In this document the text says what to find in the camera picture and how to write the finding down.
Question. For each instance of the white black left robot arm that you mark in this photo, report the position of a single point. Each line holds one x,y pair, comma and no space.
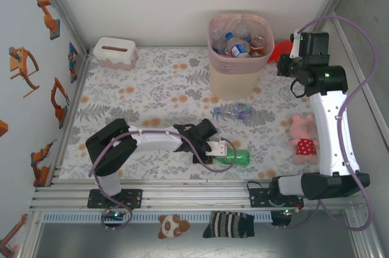
158,142

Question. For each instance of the aluminium frame rail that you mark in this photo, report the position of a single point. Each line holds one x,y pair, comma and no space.
197,198

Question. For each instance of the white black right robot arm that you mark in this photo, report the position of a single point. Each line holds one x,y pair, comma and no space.
331,136

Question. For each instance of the red balloon toy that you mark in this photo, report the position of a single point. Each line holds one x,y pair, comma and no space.
281,51

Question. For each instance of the green soda bottle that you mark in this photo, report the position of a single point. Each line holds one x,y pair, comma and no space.
240,157

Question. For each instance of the small blue cap water bottle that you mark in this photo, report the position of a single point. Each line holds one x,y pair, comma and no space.
240,49

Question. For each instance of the clear bottle colourful label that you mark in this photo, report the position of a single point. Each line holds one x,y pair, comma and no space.
241,115

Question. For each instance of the beige bin pink bag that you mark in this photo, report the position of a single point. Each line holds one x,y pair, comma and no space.
234,81

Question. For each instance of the brown white panda plush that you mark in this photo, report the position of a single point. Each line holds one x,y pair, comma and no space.
170,227

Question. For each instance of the aluminium side rail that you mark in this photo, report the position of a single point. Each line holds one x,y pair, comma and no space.
84,67

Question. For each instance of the blue orange wall sticker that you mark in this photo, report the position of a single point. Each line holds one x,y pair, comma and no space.
73,61

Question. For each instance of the pink pig plush toy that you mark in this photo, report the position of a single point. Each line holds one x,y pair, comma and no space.
304,148

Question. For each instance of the black white striped sock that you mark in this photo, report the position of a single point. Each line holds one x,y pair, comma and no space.
228,224

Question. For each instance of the small circuit board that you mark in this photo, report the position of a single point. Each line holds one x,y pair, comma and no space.
115,215
281,218

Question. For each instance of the white tissue box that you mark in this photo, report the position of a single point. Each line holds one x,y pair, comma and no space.
127,57

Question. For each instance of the brown tea bottle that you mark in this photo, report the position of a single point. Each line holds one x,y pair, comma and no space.
259,42

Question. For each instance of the orange gripper wall sticker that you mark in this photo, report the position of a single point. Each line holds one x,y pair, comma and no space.
21,66

